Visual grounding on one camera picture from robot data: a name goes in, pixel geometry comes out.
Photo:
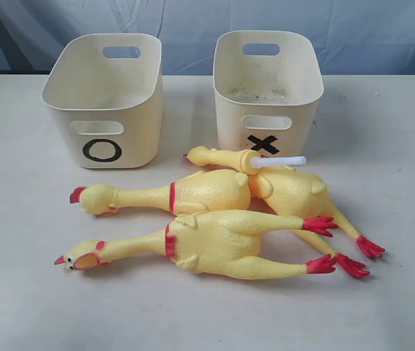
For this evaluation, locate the cream bin marked X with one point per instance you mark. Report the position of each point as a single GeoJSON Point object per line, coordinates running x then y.
{"type": "Point", "coordinates": [267, 85]}

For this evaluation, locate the headless yellow chicken body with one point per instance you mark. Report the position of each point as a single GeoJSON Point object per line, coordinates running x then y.
{"type": "Point", "coordinates": [289, 192]}

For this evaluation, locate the cream bin marked O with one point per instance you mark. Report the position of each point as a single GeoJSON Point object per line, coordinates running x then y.
{"type": "Point", "coordinates": [105, 96]}

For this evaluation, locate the yellow rubber chicken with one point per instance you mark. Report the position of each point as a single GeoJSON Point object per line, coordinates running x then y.
{"type": "Point", "coordinates": [220, 242]}
{"type": "Point", "coordinates": [216, 190]}

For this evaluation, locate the yellow rubber chicken front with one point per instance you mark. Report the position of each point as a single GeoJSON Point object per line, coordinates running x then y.
{"type": "Point", "coordinates": [220, 242]}

